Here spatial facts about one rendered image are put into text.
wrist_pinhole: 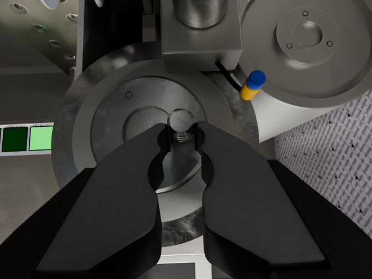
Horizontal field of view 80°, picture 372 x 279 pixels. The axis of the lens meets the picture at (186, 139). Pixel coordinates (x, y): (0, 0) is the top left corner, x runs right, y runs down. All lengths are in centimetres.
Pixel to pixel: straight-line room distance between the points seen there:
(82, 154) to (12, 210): 46
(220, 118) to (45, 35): 39
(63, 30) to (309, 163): 43
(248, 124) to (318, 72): 7
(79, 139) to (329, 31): 20
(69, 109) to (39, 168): 41
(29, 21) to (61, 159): 32
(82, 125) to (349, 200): 25
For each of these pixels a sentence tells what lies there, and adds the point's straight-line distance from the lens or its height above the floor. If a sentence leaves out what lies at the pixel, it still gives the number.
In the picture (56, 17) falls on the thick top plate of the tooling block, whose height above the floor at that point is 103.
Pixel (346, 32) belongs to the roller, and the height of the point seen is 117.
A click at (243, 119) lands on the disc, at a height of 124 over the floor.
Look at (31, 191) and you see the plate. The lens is 60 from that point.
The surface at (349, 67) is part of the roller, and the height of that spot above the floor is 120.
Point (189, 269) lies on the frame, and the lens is 61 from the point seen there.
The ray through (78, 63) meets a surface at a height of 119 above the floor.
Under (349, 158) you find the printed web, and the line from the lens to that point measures 27.
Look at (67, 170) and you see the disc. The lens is 18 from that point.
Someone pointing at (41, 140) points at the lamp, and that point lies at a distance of 59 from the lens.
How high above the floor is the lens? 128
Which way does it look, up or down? 9 degrees down
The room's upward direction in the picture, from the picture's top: 178 degrees clockwise
